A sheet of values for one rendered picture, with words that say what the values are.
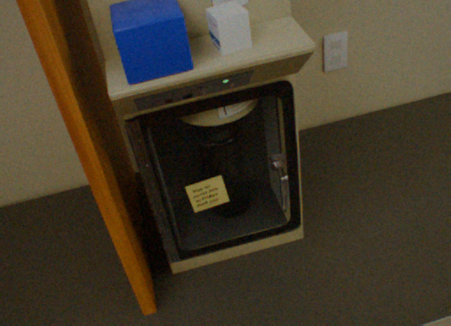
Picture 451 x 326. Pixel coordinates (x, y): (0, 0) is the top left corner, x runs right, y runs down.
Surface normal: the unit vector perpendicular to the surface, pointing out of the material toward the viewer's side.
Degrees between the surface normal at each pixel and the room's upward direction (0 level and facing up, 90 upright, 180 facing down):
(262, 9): 90
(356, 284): 0
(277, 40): 0
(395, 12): 90
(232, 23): 90
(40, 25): 90
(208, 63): 0
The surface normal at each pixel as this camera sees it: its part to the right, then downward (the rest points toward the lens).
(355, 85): 0.23, 0.60
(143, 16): -0.14, -0.76
